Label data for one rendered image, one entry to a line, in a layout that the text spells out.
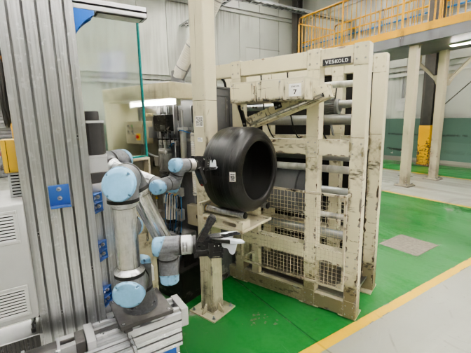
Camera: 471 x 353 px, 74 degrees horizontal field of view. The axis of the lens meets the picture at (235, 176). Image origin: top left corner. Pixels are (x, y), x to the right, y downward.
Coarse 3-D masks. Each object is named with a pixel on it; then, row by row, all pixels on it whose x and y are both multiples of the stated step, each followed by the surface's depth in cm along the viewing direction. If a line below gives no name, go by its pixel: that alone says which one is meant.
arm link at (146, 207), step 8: (144, 184) 128; (144, 192) 128; (144, 200) 128; (152, 200) 131; (136, 208) 130; (144, 208) 128; (152, 208) 130; (144, 216) 129; (152, 216) 129; (160, 216) 132; (144, 224) 132; (152, 224) 130; (160, 224) 131; (152, 232) 131; (160, 232) 131; (168, 232) 134
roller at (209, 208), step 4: (208, 208) 222; (212, 208) 220; (216, 208) 218; (220, 208) 216; (224, 208) 215; (216, 212) 218; (220, 212) 216; (224, 212) 213; (228, 212) 211; (232, 212) 209; (236, 212) 208; (240, 212) 206; (244, 212) 205; (236, 216) 208; (240, 216) 205; (244, 216) 204
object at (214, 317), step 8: (200, 304) 261; (224, 304) 261; (232, 304) 260; (192, 312) 252; (200, 312) 250; (208, 312) 250; (216, 312) 249; (224, 312) 249; (208, 320) 242; (216, 320) 240
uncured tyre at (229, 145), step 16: (224, 128) 213; (240, 128) 205; (256, 128) 209; (208, 144) 204; (224, 144) 196; (240, 144) 194; (256, 144) 235; (272, 144) 222; (224, 160) 191; (240, 160) 192; (256, 160) 243; (272, 160) 226; (208, 176) 199; (224, 176) 192; (240, 176) 193; (256, 176) 243; (272, 176) 227; (208, 192) 205; (224, 192) 196; (240, 192) 196; (256, 192) 237; (240, 208) 204; (256, 208) 215
